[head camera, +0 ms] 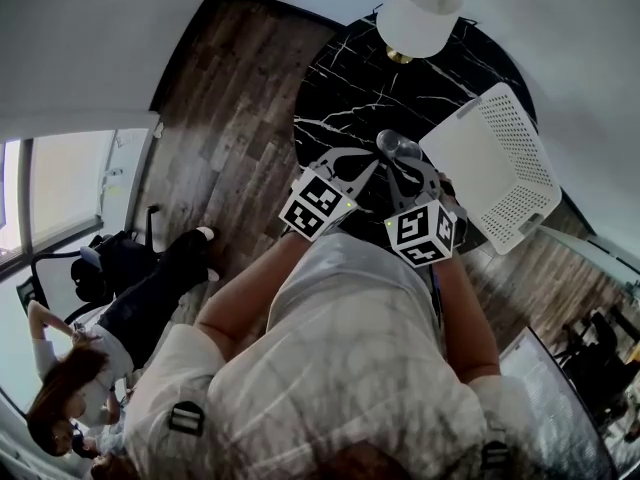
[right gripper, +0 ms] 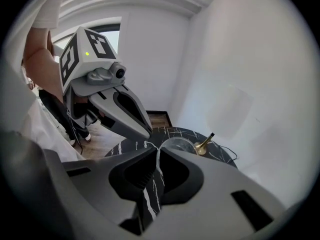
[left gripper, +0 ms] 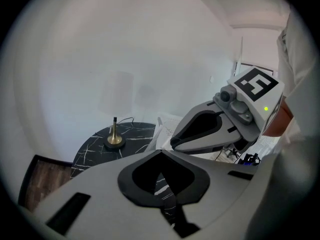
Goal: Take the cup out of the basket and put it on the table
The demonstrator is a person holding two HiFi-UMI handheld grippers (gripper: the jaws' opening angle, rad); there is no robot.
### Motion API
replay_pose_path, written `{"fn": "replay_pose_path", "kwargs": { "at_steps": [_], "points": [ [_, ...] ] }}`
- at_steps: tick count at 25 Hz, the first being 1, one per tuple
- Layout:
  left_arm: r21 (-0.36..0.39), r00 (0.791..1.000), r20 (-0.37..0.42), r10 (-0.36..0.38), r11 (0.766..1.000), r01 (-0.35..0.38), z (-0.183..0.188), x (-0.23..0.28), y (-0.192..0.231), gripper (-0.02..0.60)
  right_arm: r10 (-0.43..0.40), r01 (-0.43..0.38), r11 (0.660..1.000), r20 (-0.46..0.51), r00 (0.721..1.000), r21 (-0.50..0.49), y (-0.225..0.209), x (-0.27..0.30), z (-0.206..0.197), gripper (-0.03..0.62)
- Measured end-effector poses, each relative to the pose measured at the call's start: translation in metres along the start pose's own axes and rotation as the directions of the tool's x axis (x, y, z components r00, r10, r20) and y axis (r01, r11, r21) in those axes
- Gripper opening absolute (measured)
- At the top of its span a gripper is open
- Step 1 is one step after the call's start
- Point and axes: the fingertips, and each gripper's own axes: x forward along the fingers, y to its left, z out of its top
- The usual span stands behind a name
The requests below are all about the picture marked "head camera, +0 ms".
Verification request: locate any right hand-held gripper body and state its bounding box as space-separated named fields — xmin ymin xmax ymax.
xmin=383 ymin=187 xmax=469 ymax=270

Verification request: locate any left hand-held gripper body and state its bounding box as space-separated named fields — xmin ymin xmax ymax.
xmin=278 ymin=159 xmax=360 ymax=244

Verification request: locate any clear glass cup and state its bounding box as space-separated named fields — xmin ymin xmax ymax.
xmin=375 ymin=128 xmax=424 ymax=165

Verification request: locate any white perforated plastic basket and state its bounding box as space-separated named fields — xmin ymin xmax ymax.
xmin=418 ymin=81 xmax=563 ymax=256

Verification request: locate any person's left forearm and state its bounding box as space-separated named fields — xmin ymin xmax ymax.
xmin=194 ymin=227 xmax=312 ymax=364

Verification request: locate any person's right forearm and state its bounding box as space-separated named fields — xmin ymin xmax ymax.
xmin=430 ymin=253 xmax=502 ymax=384

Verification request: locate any person's right hand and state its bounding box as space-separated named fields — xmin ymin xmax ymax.
xmin=437 ymin=173 xmax=458 ymax=207

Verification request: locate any black marble table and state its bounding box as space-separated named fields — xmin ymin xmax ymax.
xmin=292 ymin=13 xmax=540 ymax=257

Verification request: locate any white table lamp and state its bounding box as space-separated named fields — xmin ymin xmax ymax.
xmin=375 ymin=0 xmax=467 ymax=65

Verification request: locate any person's white shirt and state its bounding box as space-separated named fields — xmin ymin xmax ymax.
xmin=122 ymin=231 xmax=539 ymax=480

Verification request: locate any grey framed panel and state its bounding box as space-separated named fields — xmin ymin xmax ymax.
xmin=498 ymin=324 xmax=619 ymax=480

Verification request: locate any black office chair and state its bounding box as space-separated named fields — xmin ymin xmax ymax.
xmin=28 ymin=204 xmax=167 ymax=322

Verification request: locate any glass window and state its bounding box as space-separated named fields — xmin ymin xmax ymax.
xmin=0 ymin=127 xmax=151 ymax=269

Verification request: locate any dark lanyard cord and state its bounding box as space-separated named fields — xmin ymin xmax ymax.
xmin=432 ymin=266 xmax=446 ymax=339

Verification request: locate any black strap buckle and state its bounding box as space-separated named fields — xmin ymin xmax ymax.
xmin=167 ymin=400 xmax=207 ymax=438
xmin=480 ymin=439 xmax=511 ymax=472

